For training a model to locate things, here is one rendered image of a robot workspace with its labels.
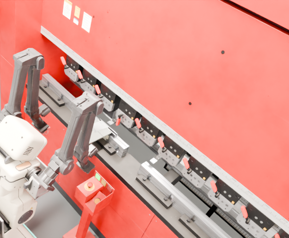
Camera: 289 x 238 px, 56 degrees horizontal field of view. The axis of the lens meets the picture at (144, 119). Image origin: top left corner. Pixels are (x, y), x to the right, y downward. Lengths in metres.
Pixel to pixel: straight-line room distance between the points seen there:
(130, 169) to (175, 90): 0.76
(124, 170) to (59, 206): 0.99
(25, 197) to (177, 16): 1.30
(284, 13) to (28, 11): 1.73
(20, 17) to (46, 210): 1.66
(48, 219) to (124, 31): 1.79
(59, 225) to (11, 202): 1.03
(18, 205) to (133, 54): 1.09
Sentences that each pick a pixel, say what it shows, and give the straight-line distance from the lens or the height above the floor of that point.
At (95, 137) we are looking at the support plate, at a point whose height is 1.00.
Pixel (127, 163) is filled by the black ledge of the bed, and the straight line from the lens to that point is 2.05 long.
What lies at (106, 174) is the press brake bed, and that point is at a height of 0.76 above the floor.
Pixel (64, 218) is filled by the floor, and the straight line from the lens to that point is 2.72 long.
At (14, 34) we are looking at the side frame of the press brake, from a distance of 2.34.
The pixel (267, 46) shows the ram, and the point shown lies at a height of 2.06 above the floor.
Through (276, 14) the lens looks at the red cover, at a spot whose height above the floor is 2.19.
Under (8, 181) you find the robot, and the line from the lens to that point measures 1.46.
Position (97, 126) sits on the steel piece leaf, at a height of 1.00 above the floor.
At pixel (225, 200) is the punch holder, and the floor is 1.24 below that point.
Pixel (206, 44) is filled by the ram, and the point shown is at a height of 1.94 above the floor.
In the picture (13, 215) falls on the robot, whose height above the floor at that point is 0.82.
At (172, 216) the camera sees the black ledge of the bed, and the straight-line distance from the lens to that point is 1.90.
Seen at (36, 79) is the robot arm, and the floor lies 1.47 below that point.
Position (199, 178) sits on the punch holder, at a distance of 1.67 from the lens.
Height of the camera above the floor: 2.36
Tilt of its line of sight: 37 degrees down
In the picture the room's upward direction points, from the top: 21 degrees clockwise
